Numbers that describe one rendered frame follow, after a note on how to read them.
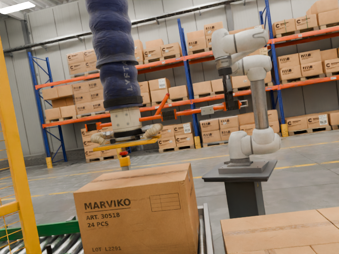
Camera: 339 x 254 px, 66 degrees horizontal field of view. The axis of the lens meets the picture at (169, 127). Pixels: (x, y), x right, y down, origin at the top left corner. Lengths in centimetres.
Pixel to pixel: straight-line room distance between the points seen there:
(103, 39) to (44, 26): 1089
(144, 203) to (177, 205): 17
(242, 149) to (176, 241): 98
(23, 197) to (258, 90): 161
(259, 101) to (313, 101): 844
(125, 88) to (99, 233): 78
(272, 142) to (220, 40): 96
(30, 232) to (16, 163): 31
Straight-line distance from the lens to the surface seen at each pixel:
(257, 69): 200
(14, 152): 131
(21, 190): 133
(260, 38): 148
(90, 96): 947
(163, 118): 144
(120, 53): 147
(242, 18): 1038
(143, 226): 143
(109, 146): 142
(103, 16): 152
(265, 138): 209
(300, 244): 155
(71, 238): 205
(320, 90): 1054
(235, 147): 212
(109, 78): 147
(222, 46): 149
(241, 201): 219
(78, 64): 975
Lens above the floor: 128
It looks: 3 degrees down
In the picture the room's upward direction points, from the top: 9 degrees counter-clockwise
